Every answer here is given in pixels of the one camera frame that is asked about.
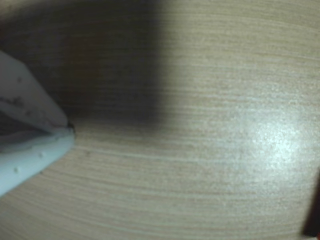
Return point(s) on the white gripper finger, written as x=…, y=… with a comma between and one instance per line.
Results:
x=20, y=85
x=25, y=165

